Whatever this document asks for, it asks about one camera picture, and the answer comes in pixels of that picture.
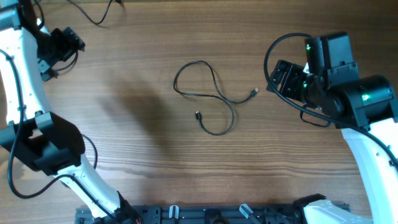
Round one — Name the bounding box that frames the black usb cable silver plug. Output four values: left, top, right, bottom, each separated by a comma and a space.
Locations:
173, 60, 259, 136

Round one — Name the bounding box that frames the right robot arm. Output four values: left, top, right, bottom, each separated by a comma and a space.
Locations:
264, 32, 397, 223

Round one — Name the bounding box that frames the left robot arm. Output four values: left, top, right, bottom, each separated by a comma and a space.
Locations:
1, 0, 142, 223

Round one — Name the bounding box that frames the left camera black cable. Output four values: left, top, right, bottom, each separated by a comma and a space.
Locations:
0, 48, 119, 220

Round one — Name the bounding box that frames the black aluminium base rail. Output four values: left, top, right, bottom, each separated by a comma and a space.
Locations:
74, 203, 352, 224

